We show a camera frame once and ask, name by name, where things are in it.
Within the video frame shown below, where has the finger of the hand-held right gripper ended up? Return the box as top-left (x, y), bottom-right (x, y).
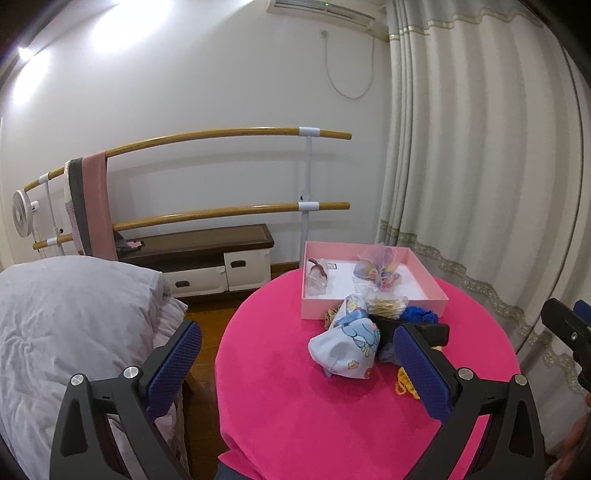
top-left (540, 298), bottom-right (591, 394)

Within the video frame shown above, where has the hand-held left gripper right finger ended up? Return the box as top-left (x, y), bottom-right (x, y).
top-left (392, 322), bottom-right (546, 480)

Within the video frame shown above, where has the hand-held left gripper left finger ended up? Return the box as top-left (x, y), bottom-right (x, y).
top-left (50, 318), bottom-right (204, 480)

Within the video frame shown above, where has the yellow crochet item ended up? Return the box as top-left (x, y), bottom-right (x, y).
top-left (394, 346), bottom-right (445, 403)

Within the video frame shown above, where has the black pouch case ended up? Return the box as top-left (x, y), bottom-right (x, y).
top-left (369, 315), bottom-right (451, 350)

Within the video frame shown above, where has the blue knitted cloth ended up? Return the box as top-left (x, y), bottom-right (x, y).
top-left (399, 305), bottom-right (438, 326)

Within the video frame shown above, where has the blue cartoon print cloth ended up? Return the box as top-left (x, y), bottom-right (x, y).
top-left (308, 295), bottom-right (382, 380)

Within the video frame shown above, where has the pink shallow box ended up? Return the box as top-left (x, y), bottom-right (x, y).
top-left (300, 240), bottom-right (450, 320)

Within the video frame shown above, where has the pastel organza scrunchie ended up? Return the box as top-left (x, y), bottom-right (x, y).
top-left (353, 244), bottom-right (402, 291)

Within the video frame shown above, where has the person's right hand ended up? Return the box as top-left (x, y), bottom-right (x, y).
top-left (560, 406), bottom-right (591, 480)

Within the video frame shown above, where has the wide white drawer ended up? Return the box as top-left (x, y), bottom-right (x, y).
top-left (163, 267), bottom-right (228, 298)

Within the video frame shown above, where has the pale lilac duvet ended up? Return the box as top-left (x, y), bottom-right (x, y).
top-left (0, 255), bottom-right (191, 480)

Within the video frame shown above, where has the small white drawer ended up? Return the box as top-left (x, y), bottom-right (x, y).
top-left (224, 249), bottom-right (272, 292)

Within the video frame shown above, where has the pink round tablecloth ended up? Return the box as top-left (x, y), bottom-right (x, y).
top-left (216, 269), bottom-right (522, 480)

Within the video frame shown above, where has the dark wooden bench cabinet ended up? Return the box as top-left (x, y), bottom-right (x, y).
top-left (115, 224), bottom-right (274, 302)

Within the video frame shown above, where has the short wooden barre bar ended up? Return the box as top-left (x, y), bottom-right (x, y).
top-left (33, 202), bottom-right (352, 251)

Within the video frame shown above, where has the pink towel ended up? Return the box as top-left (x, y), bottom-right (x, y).
top-left (82, 151), bottom-right (119, 262)

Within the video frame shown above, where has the grey towel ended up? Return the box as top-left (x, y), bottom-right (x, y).
top-left (63, 158), bottom-right (96, 257)

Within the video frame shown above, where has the cream lace-trimmed curtain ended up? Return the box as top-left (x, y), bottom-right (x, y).
top-left (376, 0), bottom-right (591, 398)

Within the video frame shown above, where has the white barre stand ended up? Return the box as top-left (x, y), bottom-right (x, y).
top-left (298, 126), bottom-right (320, 269)
top-left (38, 173), bottom-right (66, 259)

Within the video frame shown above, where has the white standing fan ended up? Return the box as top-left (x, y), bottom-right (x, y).
top-left (11, 189), bottom-right (41, 239)

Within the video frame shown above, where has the wooden ballet barre rack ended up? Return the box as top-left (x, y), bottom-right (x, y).
top-left (23, 127), bottom-right (352, 193)

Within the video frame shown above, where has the white air conditioner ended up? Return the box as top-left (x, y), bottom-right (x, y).
top-left (267, 0), bottom-right (389, 41)

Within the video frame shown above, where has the white air conditioner cable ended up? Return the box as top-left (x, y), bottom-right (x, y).
top-left (321, 30), bottom-right (376, 100)

